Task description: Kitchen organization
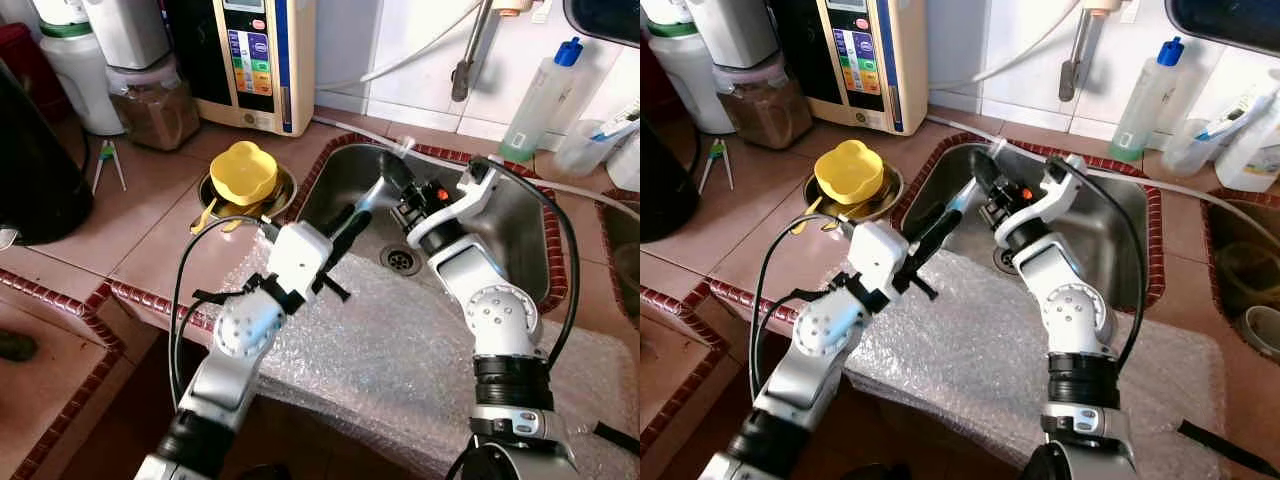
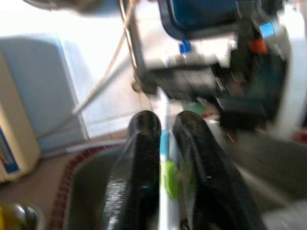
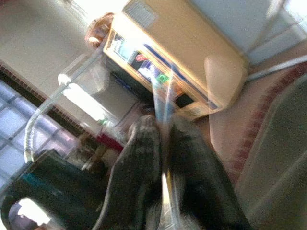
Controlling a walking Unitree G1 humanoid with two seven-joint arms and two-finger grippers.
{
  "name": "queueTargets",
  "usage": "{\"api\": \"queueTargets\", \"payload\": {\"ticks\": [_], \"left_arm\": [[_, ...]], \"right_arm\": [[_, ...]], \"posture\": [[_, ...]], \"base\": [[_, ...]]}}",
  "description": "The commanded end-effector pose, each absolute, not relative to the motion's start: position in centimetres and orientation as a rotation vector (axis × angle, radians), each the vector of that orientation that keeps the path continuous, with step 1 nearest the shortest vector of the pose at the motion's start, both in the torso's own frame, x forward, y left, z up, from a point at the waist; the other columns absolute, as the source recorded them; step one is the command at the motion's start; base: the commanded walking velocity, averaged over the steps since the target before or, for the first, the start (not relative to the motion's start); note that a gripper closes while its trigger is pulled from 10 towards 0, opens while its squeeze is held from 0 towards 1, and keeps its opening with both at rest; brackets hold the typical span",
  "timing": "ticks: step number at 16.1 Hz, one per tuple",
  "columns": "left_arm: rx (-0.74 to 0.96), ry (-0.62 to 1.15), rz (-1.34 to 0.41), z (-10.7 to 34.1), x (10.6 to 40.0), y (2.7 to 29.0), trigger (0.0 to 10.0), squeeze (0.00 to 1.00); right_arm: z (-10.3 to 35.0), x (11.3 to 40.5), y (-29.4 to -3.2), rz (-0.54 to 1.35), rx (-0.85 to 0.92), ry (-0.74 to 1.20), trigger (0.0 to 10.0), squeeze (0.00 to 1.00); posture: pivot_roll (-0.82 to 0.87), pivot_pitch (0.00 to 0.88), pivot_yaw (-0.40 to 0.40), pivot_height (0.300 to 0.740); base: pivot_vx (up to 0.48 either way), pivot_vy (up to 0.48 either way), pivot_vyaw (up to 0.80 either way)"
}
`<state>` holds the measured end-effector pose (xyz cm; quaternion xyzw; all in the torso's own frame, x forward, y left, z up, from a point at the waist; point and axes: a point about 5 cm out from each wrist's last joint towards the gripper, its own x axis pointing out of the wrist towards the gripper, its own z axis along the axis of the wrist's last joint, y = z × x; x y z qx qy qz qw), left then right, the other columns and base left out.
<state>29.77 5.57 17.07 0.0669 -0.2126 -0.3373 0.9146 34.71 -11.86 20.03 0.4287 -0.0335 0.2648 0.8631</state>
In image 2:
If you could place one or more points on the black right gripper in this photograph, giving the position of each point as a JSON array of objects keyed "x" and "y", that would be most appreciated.
[{"x": 263, "y": 79}]

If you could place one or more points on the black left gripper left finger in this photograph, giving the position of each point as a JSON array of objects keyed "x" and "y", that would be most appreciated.
[{"x": 136, "y": 179}]

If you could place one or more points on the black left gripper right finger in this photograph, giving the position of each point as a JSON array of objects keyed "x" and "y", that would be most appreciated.
[{"x": 211, "y": 187}]

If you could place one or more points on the white blue green toothbrush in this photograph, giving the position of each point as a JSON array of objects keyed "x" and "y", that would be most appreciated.
[{"x": 164, "y": 143}]

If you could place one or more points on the stainless steel sink basin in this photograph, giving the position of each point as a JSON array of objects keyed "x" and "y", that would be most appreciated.
[{"x": 91, "y": 191}]

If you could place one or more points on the small steel bowl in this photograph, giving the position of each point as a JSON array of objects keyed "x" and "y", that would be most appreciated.
[{"x": 28, "y": 218}]

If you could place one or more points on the beige water ionizer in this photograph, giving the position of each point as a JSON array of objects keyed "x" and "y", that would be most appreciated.
[{"x": 16, "y": 119}]

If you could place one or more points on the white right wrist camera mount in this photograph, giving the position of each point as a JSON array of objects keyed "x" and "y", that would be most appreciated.
[{"x": 296, "y": 72}]

